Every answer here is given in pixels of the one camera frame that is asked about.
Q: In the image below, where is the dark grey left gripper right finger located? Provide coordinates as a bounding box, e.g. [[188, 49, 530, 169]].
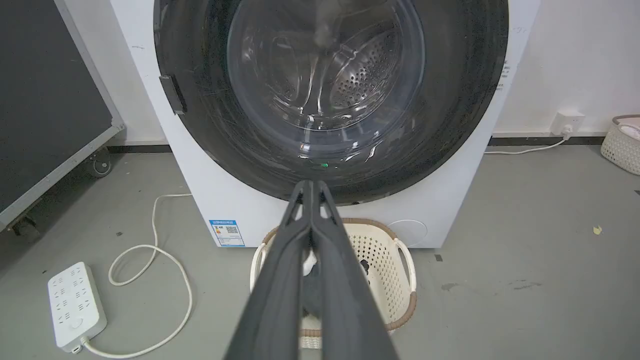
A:
[[311, 180, 399, 360]]

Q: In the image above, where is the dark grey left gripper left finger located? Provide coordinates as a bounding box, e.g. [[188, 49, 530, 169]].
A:
[[223, 180, 313, 360]]

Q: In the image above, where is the round dark washing machine door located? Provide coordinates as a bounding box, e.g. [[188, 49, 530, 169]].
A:
[[153, 0, 510, 206]]

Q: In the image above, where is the white washing machine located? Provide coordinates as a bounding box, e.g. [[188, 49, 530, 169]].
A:
[[110, 0, 542, 249]]

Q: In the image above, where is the dark clothing in basket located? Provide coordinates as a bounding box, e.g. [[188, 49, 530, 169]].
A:
[[301, 240, 371, 317]]

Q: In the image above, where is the cream perforated laundry basket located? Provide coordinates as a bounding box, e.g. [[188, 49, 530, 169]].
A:
[[249, 217, 418, 350]]

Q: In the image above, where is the blue energy label sticker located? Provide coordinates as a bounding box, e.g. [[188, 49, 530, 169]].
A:
[[209, 219, 246, 248]]

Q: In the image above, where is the white power strip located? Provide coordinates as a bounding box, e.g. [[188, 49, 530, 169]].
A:
[[47, 261, 108, 354]]

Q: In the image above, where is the dark rolling board panel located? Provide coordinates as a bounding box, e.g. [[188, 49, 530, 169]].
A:
[[0, 0, 125, 244]]

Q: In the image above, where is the cream woven basket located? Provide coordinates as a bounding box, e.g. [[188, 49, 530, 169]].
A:
[[600, 114, 640, 176]]

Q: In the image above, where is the white power strip cable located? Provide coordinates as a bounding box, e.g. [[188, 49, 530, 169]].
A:
[[80, 193, 194, 359]]

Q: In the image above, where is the white plug cable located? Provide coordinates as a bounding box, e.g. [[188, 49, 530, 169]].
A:
[[484, 131, 573, 155]]

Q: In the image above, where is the white wall socket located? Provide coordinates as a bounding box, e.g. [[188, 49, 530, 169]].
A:
[[550, 111, 586, 137]]

